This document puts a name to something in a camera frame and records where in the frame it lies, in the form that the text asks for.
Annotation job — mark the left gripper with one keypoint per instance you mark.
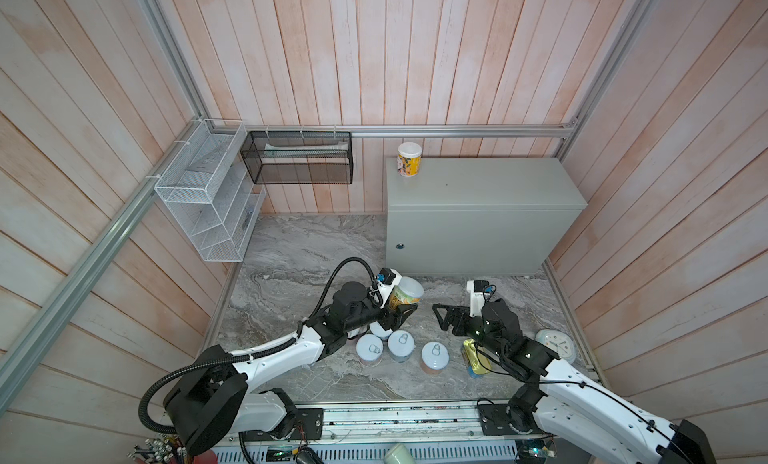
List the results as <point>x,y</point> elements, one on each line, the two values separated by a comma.
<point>396,318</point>

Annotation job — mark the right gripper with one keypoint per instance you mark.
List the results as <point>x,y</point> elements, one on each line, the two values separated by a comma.
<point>462,312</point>

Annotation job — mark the tall can green label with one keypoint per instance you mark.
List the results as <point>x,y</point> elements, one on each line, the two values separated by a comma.
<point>407,292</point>

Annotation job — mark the orange can pull tab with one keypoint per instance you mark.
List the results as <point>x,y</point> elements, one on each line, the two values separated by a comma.
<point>434,358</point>

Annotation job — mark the yellow can white lid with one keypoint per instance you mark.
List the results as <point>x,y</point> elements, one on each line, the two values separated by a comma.
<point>409,156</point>

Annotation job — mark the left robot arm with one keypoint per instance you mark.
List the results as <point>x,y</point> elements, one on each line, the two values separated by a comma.
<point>219,394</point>

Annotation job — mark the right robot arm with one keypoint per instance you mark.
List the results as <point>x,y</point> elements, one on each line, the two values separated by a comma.
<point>557,399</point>

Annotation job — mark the blue can pull tab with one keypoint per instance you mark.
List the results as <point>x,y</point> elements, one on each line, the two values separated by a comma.
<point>400,345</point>

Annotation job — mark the silver can pull tab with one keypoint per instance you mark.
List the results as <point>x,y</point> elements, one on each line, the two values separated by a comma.
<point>377,330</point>

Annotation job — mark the pink can white lid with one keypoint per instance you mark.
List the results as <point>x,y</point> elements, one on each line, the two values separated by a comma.
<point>369,349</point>

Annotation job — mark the yellow rectangular sardine tin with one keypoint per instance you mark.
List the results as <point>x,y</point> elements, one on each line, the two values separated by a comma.
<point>477,364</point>

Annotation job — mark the grey metal cabinet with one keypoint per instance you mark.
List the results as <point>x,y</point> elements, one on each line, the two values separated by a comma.
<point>478,217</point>

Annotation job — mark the white round clock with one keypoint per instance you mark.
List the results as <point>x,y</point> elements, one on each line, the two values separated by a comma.
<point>560,342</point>

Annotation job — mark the white cup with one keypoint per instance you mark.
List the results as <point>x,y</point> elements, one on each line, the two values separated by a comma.
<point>399,454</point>

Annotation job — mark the black mesh basket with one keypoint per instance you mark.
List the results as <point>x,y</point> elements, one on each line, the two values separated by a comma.
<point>298,157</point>

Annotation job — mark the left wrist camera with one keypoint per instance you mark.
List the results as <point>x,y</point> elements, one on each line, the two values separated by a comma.
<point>387,280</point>

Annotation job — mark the aluminium mounting rail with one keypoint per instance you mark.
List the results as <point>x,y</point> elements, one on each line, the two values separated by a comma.
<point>388,422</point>

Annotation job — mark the white wire shelf rack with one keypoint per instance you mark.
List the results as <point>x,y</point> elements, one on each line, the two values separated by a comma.
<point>208,190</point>

